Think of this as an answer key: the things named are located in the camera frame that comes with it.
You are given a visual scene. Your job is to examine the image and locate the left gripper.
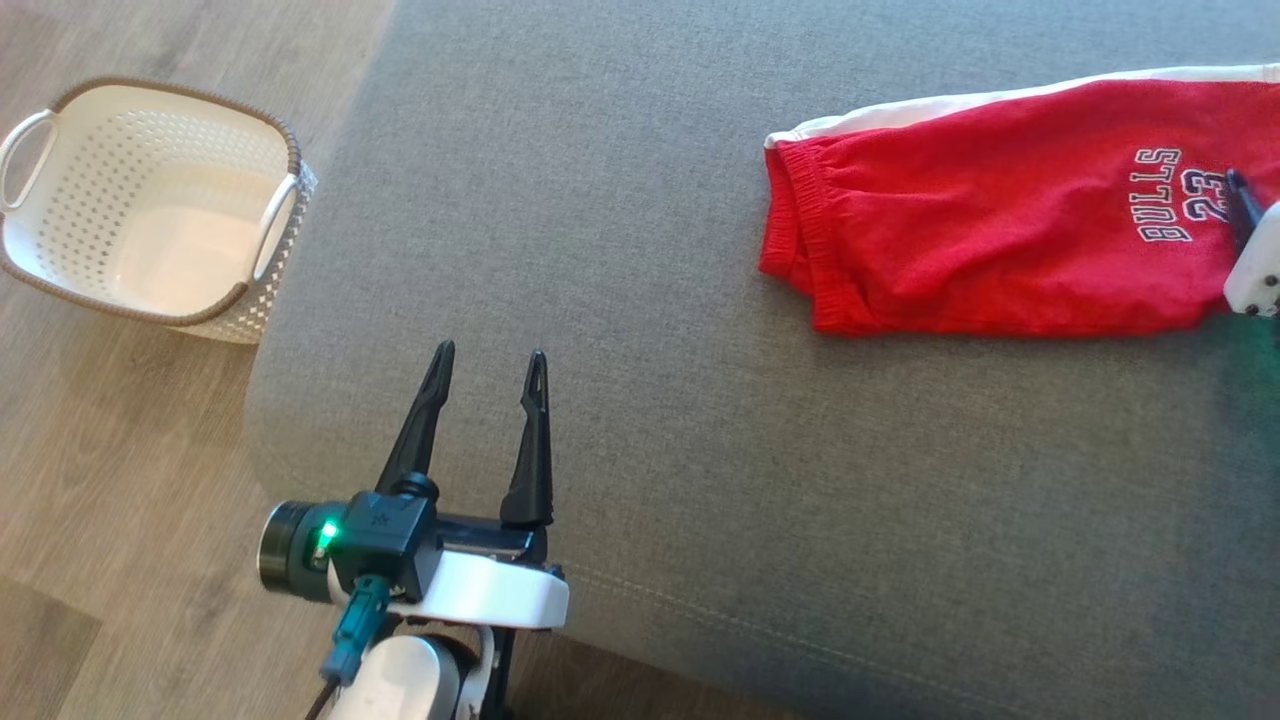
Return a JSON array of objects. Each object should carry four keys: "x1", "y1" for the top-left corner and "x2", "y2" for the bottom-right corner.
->
[{"x1": 374, "y1": 340, "x2": 571, "y2": 632}]

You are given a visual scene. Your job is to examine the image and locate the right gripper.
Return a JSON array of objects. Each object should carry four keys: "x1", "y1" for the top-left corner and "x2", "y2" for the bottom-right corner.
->
[{"x1": 1223, "y1": 167, "x2": 1280, "y2": 320}]

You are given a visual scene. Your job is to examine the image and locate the red Bulls basketball shorts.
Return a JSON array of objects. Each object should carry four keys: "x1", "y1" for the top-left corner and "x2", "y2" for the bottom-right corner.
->
[{"x1": 758, "y1": 64, "x2": 1280, "y2": 338}]

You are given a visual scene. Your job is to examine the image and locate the large grey sofa seat cushion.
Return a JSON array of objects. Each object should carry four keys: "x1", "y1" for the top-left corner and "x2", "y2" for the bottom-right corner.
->
[{"x1": 245, "y1": 0, "x2": 1280, "y2": 720}]

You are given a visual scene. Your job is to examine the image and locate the white perforated laundry basket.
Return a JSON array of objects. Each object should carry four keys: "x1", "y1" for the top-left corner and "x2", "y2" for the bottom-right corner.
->
[{"x1": 0, "y1": 76, "x2": 319, "y2": 346}]

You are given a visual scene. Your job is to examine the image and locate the left camera teal-plug cable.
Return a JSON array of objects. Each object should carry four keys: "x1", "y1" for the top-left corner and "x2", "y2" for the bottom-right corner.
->
[{"x1": 303, "y1": 574, "x2": 394, "y2": 720}]

